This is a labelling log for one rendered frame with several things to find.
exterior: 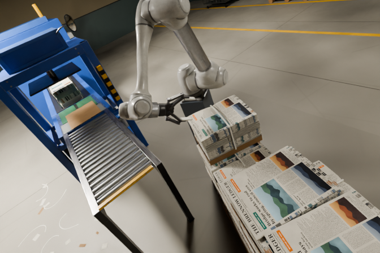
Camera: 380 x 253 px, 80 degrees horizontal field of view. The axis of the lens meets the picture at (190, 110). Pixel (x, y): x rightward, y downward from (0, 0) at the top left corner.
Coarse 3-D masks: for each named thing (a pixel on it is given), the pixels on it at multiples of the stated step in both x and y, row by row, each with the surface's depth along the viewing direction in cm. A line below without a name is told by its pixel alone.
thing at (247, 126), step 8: (232, 96) 156; (216, 104) 155; (224, 104) 152; (232, 104) 148; (240, 104) 146; (224, 112) 145; (232, 112) 142; (240, 112) 140; (248, 112) 137; (232, 120) 136; (240, 120) 134; (248, 120) 135; (256, 120) 137; (240, 128) 136; (248, 128) 138; (256, 128) 140; (240, 136) 139; (248, 136) 142; (256, 136) 144; (240, 144) 143
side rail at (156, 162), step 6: (108, 114) 254; (114, 120) 238; (120, 126) 224; (126, 132) 212; (132, 138) 201; (138, 144) 192; (144, 150) 182; (150, 156) 174; (156, 162) 167; (156, 168) 171; (162, 168) 168; (162, 174) 170
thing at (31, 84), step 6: (66, 66) 275; (72, 66) 265; (54, 72) 269; (60, 72) 261; (66, 72) 251; (72, 72) 243; (42, 78) 264; (48, 78) 255; (54, 78) 246; (60, 78) 239; (30, 84) 261; (36, 84) 252; (42, 84) 243; (48, 84) 236; (30, 90) 239; (36, 90) 232
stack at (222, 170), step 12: (204, 156) 152; (240, 156) 143; (252, 156) 139; (264, 156) 137; (216, 168) 141; (228, 168) 138; (240, 168) 135; (216, 180) 146; (228, 204) 136; (228, 216) 187; (240, 228) 131; (252, 252) 124
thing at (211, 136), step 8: (200, 112) 153; (208, 112) 151; (192, 120) 149; (200, 120) 146; (208, 120) 144; (216, 120) 141; (192, 128) 146; (200, 128) 140; (208, 128) 137; (216, 128) 135; (200, 136) 134; (208, 136) 132; (216, 136) 132; (224, 136) 135; (200, 144) 153; (208, 144) 133; (216, 144) 136; (224, 144) 138; (208, 152) 137; (216, 152) 140; (224, 152) 142
